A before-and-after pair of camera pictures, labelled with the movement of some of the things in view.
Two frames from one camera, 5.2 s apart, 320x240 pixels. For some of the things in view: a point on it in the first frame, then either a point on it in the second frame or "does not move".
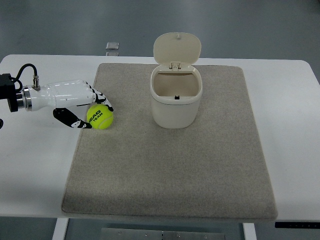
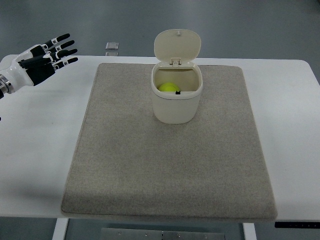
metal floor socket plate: x=112 y=46 does not move
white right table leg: x=249 y=231 does not move
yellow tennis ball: x=100 y=116 -> x=168 y=87
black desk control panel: x=297 y=225 does not move
